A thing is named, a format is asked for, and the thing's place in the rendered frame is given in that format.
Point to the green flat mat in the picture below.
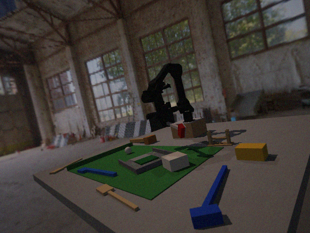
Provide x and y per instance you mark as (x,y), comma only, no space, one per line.
(152,182)

